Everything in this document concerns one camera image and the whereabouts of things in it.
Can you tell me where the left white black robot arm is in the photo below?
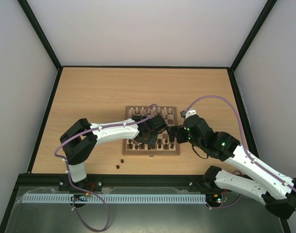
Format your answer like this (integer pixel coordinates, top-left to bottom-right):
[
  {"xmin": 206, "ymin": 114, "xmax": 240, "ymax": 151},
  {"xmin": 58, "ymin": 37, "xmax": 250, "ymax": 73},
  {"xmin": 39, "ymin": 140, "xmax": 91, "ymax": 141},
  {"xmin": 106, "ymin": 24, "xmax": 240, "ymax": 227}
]
[{"xmin": 60, "ymin": 115, "xmax": 167, "ymax": 183}]

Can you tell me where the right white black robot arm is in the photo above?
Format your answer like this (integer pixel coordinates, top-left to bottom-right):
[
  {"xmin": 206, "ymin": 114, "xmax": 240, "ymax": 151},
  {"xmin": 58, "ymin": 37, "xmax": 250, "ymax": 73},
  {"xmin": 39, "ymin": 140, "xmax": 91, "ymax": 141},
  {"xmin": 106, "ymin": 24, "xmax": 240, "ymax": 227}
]
[{"xmin": 167, "ymin": 115, "xmax": 296, "ymax": 219}]

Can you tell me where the wooden chess board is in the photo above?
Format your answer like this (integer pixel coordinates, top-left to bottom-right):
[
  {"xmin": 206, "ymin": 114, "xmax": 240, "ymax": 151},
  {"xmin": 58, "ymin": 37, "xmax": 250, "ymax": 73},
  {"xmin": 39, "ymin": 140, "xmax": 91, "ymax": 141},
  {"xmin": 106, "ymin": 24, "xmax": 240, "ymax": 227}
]
[{"xmin": 122, "ymin": 106, "xmax": 180, "ymax": 157}]

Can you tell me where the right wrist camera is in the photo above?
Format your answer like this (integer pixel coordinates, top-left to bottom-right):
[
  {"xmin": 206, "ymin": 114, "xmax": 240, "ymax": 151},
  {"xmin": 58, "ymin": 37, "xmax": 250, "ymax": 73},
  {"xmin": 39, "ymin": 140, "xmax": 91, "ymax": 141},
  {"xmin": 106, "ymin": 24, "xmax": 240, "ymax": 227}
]
[{"xmin": 180, "ymin": 108, "xmax": 196, "ymax": 119}]

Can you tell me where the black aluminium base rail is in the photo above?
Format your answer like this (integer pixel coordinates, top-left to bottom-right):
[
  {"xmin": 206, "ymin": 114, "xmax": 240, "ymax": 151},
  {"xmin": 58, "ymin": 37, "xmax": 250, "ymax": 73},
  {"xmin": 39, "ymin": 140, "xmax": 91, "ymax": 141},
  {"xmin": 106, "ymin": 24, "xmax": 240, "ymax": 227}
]
[{"xmin": 15, "ymin": 173, "xmax": 223, "ymax": 193}]

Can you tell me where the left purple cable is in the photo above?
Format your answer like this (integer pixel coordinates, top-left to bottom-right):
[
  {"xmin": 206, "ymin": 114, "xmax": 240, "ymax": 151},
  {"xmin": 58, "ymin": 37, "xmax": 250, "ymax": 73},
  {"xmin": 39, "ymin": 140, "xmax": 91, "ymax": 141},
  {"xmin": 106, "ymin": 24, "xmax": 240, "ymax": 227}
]
[{"xmin": 54, "ymin": 104, "xmax": 159, "ymax": 231}]

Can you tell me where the purple cable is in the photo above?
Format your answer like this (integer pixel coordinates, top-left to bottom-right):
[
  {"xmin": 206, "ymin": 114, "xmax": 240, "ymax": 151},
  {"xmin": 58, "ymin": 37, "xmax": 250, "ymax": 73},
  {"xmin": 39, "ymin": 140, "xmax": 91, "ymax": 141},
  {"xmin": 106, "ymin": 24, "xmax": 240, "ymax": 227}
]
[
  {"xmin": 54, "ymin": 104, "xmax": 159, "ymax": 231},
  {"xmin": 186, "ymin": 95, "xmax": 296, "ymax": 210}
]

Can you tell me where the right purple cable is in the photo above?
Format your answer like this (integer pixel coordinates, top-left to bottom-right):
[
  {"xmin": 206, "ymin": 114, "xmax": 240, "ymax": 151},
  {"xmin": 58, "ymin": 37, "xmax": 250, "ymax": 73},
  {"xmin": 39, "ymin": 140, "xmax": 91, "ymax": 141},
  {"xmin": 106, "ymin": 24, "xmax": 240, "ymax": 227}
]
[{"xmin": 186, "ymin": 95, "xmax": 296, "ymax": 210}]

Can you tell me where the white slotted cable duct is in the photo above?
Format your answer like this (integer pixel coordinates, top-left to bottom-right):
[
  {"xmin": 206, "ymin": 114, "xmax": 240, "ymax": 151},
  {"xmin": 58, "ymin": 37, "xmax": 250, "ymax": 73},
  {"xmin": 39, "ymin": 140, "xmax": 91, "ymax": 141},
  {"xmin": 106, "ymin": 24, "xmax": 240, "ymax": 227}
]
[{"xmin": 21, "ymin": 194, "xmax": 207, "ymax": 204}]

